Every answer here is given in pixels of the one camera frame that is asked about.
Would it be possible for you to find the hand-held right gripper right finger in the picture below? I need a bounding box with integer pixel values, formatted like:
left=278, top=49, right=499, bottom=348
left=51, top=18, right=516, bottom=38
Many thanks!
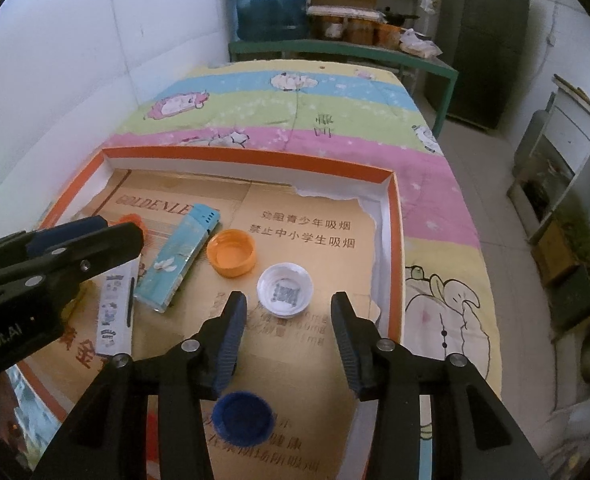
left=330, top=290, right=548, bottom=480

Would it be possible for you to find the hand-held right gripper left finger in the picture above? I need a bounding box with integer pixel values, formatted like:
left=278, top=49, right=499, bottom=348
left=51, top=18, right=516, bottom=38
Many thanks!
left=32, top=290, right=249, bottom=480

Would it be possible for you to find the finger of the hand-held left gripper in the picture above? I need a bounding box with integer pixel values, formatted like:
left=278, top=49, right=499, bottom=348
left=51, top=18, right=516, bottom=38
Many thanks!
left=0, top=223, right=146, bottom=293
left=0, top=215, right=109, bottom=267

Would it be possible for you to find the white printed lighter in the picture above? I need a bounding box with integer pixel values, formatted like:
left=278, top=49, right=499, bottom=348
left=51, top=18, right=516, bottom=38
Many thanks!
left=96, top=255, right=142, bottom=358

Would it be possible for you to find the blue bottle cap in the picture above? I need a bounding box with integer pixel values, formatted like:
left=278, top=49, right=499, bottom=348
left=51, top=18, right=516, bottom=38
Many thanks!
left=211, top=391, right=276, bottom=448

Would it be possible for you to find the light blue lighter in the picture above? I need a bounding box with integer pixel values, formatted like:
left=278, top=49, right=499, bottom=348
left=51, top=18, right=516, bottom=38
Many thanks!
left=134, top=203, right=222, bottom=314

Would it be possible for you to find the white bottle cap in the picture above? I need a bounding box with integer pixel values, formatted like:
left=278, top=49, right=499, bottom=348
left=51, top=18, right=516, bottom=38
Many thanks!
left=256, top=262, right=314, bottom=318

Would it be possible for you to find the light orange bottle cap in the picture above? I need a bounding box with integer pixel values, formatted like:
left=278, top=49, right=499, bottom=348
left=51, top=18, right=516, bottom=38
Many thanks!
left=206, top=229, right=257, bottom=278

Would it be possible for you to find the orange rimmed cardboard tray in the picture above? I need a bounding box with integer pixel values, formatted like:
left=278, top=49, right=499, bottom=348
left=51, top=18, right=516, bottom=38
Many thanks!
left=5, top=147, right=406, bottom=480

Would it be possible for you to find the crate with green plants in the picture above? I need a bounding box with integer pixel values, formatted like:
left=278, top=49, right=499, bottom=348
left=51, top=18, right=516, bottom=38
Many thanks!
left=530, top=210, right=590, bottom=286

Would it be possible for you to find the green table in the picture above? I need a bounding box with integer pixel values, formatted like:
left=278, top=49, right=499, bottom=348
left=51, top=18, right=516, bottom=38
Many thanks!
left=228, top=40, right=460, bottom=138

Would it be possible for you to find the blue water jug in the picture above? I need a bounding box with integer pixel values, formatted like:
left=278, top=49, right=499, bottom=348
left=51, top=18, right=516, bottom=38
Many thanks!
left=224, top=0, right=310, bottom=43

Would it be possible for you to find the grey counter cabinet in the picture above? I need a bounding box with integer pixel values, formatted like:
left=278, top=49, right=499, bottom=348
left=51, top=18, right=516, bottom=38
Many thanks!
left=507, top=75, right=590, bottom=341

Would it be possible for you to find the white plastic bag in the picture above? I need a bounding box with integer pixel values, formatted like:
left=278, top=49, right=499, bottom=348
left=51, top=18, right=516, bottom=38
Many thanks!
left=400, top=29, right=443, bottom=58

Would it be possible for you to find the orange plastic jar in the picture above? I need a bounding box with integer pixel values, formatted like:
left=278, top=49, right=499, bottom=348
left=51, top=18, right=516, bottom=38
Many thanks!
left=375, top=24, right=403, bottom=47
left=346, top=19, right=376, bottom=44
left=316, top=16, right=347, bottom=41

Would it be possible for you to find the dark green fridge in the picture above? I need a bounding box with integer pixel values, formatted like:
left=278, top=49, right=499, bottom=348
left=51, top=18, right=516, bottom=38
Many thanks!
left=432, top=0, right=532, bottom=131

